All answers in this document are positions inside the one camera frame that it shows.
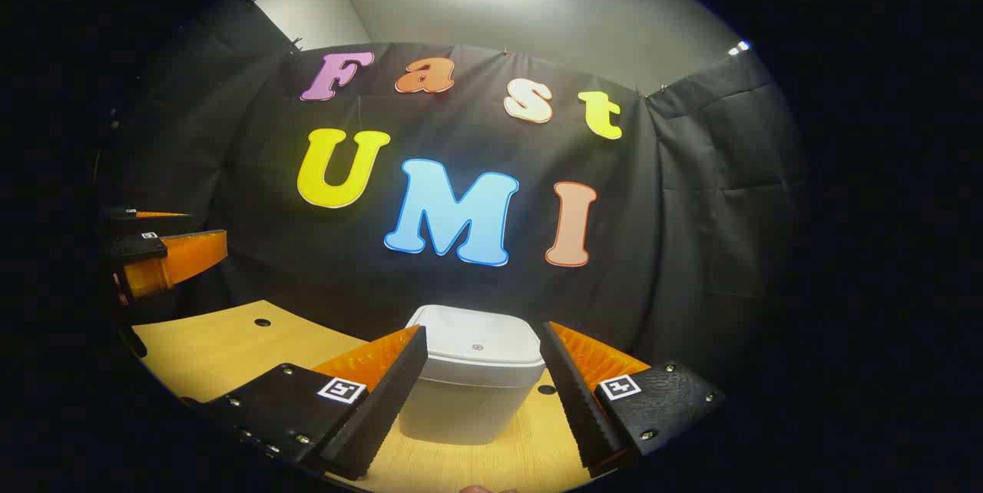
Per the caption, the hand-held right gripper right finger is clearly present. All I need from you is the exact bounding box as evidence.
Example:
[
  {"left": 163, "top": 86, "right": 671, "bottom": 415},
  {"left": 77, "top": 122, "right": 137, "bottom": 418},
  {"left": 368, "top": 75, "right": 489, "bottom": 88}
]
[{"left": 540, "top": 321, "right": 726, "bottom": 479}]

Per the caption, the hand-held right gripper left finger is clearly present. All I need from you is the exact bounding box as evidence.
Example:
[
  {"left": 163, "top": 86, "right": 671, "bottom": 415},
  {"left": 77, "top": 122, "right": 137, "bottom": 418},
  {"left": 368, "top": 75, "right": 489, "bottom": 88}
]
[{"left": 180, "top": 325, "right": 429, "bottom": 481}]

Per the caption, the white desktop garbage bin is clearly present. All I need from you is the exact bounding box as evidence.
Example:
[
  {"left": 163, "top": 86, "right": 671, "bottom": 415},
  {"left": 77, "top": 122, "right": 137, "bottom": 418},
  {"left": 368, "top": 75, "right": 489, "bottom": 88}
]
[{"left": 398, "top": 305, "right": 547, "bottom": 446}]

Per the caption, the black backdrop cloth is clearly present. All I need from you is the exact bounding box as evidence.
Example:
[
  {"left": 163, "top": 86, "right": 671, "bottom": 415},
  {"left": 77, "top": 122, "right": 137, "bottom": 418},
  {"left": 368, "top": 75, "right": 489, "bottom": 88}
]
[{"left": 98, "top": 0, "right": 809, "bottom": 394}]

